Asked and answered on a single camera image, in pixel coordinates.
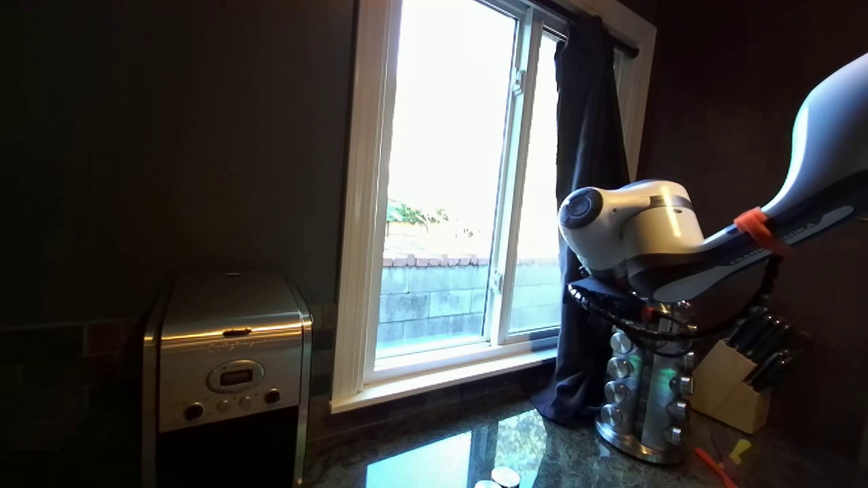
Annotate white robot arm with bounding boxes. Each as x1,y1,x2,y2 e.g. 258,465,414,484
558,54,868,329

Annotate silver coffee maker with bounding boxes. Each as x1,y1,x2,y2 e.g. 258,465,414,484
141,272,311,488

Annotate wooden knife block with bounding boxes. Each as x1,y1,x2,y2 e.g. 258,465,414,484
691,341,771,434

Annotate steel rotating jar stand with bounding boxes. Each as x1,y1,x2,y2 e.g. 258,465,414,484
593,332,695,468

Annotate black knife handles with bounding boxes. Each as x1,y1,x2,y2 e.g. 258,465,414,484
727,308,794,392

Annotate dark window curtain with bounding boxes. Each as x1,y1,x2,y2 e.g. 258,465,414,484
531,18,630,428

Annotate white window frame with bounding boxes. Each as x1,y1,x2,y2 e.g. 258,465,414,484
330,0,655,416

